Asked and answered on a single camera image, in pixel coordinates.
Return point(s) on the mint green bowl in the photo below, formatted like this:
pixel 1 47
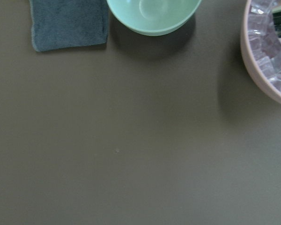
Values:
pixel 153 17

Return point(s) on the grey folded cloth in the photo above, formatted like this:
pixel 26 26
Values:
pixel 58 24

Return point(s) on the pink bowl with ice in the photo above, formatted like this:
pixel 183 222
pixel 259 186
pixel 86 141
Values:
pixel 250 63

